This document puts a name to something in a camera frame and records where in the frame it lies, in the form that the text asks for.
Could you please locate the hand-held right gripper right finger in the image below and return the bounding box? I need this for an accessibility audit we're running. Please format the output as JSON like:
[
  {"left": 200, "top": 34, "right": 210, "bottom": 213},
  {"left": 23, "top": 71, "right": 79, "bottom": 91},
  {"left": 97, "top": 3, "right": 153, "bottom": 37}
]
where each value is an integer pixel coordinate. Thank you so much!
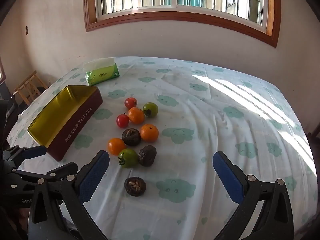
[{"left": 212, "top": 151, "right": 294, "bottom": 240}]

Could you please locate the green tomato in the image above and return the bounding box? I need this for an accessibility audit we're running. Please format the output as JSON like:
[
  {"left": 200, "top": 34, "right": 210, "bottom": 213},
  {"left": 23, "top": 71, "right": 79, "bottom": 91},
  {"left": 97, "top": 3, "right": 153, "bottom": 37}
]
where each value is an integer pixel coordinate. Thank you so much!
[
  {"left": 143, "top": 102, "right": 159, "bottom": 118},
  {"left": 114, "top": 148, "right": 139, "bottom": 169}
]

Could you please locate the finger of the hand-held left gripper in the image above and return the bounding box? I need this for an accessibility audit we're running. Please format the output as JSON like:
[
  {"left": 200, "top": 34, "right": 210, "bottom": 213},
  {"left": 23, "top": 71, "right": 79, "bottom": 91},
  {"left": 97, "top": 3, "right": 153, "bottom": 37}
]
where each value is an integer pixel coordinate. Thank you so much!
[
  {"left": 11, "top": 162, "right": 79, "bottom": 186},
  {"left": 2, "top": 145, "right": 48, "bottom": 166}
]

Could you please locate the orange mandarin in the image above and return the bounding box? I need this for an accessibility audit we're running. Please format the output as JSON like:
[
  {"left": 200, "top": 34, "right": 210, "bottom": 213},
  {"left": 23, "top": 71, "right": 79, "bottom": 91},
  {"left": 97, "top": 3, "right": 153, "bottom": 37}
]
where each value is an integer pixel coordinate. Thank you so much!
[
  {"left": 140, "top": 124, "right": 159, "bottom": 143},
  {"left": 128, "top": 107, "right": 145, "bottom": 124},
  {"left": 107, "top": 138, "right": 126, "bottom": 156}
]

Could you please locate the green tissue pack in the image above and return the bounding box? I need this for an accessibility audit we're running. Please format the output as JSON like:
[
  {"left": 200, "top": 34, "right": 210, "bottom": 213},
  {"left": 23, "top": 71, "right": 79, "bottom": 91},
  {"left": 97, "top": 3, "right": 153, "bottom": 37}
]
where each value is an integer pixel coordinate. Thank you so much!
[{"left": 84, "top": 57, "right": 120, "bottom": 86}]

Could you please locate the dark dried fruit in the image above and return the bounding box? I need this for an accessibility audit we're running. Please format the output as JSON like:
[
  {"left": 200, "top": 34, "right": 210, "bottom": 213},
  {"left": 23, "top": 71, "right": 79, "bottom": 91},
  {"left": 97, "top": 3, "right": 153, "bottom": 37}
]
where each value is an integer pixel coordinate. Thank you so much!
[
  {"left": 121, "top": 128, "right": 141, "bottom": 147},
  {"left": 124, "top": 177, "right": 147, "bottom": 197}
]

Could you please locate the dark dried fruit oblong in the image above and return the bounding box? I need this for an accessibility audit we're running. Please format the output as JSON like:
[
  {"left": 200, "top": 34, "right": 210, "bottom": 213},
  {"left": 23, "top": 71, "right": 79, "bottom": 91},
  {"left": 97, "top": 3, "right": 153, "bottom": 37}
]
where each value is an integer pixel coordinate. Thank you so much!
[{"left": 138, "top": 145, "right": 157, "bottom": 167}]

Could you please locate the red tin box gold inside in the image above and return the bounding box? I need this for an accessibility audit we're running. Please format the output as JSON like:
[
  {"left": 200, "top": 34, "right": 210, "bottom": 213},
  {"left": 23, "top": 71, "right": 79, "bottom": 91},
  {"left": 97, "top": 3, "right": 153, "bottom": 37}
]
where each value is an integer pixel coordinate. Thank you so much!
[{"left": 27, "top": 85, "right": 104, "bottom": 162}]

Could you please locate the light wooden chair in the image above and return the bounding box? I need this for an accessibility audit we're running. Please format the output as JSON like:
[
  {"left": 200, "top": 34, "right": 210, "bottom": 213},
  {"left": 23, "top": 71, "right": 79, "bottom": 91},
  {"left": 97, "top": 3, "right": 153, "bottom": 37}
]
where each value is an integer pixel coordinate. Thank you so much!
[{"left": 12, "top": 70, "right": 48, "bottom": 105}]

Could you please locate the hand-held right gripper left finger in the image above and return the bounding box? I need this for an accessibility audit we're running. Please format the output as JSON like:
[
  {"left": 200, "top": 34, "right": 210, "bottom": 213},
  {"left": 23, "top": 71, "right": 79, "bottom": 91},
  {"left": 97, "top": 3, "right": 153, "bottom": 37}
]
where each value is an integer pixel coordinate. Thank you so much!
[{"left": 29, "top": 150, "right": 110, "bottom": 240}]

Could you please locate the dark low cabinet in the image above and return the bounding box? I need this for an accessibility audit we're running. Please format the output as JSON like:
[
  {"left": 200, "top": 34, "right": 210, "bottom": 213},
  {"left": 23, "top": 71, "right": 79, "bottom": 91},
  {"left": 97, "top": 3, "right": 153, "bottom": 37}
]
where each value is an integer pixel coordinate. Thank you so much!
[{"left": 0, "top": 79, "right": 15, "bottom": 143}]

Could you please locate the red tomato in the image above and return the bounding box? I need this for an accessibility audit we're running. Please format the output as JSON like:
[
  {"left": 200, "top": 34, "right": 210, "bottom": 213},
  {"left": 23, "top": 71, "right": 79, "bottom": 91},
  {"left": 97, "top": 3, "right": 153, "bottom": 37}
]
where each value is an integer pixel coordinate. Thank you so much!
[
  {"left": 124, "top": 97, "right": 138, "bottom": 110},
  {"left": 116, "top": 113, "right": 130, "bottom": 128}
]

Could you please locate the wide wooden framed window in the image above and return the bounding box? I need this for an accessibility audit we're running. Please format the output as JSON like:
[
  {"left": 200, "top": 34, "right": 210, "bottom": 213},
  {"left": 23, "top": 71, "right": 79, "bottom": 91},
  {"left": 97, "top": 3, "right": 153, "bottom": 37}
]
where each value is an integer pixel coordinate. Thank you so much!
[{"left": 82, "top": 0, "right": 282, "bottom": 48}]

